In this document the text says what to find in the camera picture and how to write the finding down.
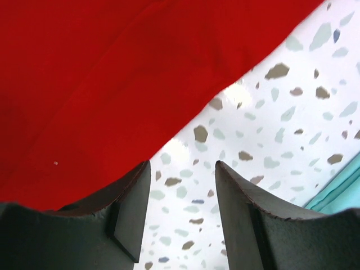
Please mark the red t shirt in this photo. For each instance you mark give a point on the red t shirt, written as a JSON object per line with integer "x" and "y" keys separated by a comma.
{"x": 89, "y": 89}

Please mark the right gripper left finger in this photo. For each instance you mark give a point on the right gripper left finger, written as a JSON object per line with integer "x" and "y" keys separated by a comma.
{"x": 101, "y": 231}

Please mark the folded teal t shirt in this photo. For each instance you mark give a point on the folded teal t shirt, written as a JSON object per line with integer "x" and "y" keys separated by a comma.
{"x": 341, "y": 193}

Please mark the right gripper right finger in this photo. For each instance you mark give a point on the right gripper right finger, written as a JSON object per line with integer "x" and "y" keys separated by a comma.
{"x": 263, "y": 231}

